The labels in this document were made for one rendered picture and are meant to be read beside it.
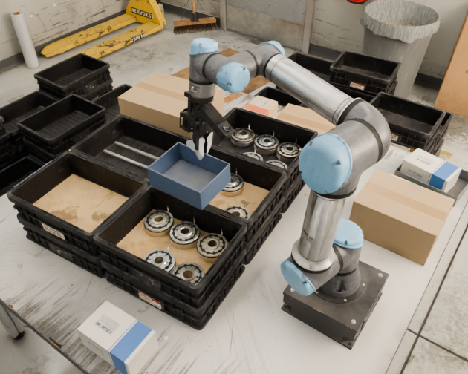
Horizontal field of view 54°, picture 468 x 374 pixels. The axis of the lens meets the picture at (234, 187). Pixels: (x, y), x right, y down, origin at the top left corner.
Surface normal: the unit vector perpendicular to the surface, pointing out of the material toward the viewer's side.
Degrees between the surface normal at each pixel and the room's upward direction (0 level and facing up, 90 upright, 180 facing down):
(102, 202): 0
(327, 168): 84
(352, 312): 3
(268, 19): 90
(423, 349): 0
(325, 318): 90
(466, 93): 73
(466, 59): 77
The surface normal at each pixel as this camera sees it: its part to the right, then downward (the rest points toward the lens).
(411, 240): -0.58, 0.54
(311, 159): -0.76, 0.34
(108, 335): 0.00, -0.75
